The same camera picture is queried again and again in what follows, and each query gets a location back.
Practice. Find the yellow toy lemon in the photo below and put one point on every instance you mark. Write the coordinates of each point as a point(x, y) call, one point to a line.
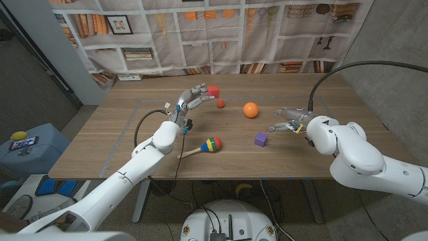
point(18, 135)

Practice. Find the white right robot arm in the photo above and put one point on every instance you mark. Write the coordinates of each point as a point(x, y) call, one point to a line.
point(361, 157)

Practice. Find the grey sneaker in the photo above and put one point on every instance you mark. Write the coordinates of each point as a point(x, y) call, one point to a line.
point(20, 207)
point(50, 211)

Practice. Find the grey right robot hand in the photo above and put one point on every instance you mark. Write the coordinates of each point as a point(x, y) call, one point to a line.
point(296, 118)

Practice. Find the striped wooden maraca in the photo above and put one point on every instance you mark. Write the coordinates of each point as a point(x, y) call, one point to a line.
point(211, 144)

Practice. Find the yellow banana toy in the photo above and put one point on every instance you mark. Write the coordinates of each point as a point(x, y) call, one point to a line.
point(243, 188)

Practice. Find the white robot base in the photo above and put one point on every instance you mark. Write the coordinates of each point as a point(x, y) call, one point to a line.
point(229, 214)

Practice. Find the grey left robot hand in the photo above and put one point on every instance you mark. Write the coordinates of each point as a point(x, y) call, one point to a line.
point(184, 105)

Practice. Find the blue-grey ottoman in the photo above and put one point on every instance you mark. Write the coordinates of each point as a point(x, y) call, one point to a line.
point(40, 157)

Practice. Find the red magnetic cube block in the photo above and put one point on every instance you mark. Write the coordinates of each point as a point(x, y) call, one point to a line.
point(213, 91)

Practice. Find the purple magnetic cube block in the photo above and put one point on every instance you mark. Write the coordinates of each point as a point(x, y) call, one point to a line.
point(261, 139)

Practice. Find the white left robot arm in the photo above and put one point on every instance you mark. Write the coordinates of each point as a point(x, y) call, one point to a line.
point(110, 190)

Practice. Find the orange ball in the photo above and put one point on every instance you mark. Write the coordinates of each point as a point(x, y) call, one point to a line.
point(250, 110)

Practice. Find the printed bookshelf backdrop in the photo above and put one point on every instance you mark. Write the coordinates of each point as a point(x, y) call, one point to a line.
point(217, 50)

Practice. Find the grey table leg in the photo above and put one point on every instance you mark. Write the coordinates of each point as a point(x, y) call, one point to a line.
point(314, 204)

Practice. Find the white power strip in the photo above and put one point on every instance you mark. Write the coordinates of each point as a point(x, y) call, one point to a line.
point(130, 77)

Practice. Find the black floor fan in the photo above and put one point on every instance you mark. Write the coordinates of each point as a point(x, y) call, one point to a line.
point(162, 187)

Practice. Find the white table leg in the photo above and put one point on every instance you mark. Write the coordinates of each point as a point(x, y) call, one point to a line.
point(139, 204)

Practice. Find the white robot torso edge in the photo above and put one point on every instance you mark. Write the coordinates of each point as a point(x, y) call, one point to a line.
point(67, 237)

